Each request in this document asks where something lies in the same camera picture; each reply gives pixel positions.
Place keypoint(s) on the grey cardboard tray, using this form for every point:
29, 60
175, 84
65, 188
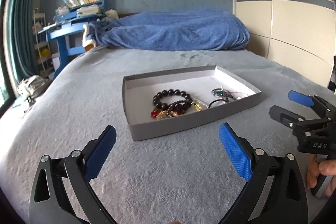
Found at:
141, 98

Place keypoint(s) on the blue blanket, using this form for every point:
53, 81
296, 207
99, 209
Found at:
170, 29

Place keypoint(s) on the white plush toy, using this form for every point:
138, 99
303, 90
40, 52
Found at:
110, 14

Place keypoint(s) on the stack of papers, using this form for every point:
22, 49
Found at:
84, 11

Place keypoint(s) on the silver bag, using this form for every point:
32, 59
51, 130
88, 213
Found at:
32, 85

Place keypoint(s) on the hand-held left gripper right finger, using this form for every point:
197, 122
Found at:
236, 153

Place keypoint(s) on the blue wooden desk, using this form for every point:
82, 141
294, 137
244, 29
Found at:
63, 48

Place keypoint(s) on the cream wardrobe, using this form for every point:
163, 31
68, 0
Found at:
288, 29

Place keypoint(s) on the brown wooden headboard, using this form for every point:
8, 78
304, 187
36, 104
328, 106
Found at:
128, 14

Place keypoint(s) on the white shelf rack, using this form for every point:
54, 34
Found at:
40, 29

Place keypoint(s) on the red bead gold pendant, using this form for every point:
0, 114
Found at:
160, 115

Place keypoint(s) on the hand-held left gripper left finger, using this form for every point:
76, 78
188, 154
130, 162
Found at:
101, 155

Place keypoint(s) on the person's right hand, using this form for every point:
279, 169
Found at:
328, 167

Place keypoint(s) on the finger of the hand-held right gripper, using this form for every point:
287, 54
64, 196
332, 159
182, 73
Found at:
299, 98
286, 116

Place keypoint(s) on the grey bed cover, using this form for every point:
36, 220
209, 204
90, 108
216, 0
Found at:
78, 108

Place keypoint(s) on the teal curtain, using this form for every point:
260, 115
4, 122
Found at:
21, 29

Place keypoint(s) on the yellow toy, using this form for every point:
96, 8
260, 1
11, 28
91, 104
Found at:
44, 53

